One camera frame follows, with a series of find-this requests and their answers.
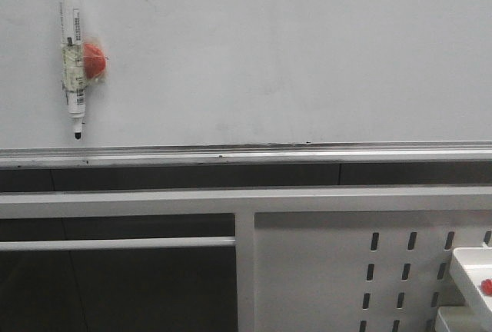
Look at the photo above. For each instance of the red round magnet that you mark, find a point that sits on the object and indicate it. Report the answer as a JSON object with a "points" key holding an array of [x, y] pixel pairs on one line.
{"points": [[94, 61]]}

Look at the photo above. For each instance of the white whiteboard marker pen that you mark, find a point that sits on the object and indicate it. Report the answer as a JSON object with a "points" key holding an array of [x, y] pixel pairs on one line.
{"points": [[74, 81]]}

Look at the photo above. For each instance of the large whiteboard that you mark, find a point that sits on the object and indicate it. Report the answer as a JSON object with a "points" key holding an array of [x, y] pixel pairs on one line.
{"points": [[207, 72]]}

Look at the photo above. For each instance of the white perforated pegboard panel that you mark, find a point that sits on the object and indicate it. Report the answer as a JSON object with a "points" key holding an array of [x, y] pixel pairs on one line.
{"points": [[359, 271]]}

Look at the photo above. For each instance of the white plastic bin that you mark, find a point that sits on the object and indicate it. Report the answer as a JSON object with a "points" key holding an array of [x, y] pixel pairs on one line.
{"points": [[470, 266], [456, 319]]}

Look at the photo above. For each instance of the lower white plastic bin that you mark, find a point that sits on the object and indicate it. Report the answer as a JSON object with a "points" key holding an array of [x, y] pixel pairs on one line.
{"points": [[456, 319]]}

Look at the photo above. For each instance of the small red object in bin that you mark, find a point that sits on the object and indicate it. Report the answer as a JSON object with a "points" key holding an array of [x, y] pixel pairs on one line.
{"points": [[486, 286]]}

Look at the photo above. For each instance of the aluminium whiteboard tray rail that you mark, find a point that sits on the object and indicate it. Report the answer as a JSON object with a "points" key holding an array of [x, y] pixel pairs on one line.
{"points": [[44, 158]]}

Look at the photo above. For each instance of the white metal rack frame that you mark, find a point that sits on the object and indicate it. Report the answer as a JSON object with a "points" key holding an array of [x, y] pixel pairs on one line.
{"points": [[244, 204]]}

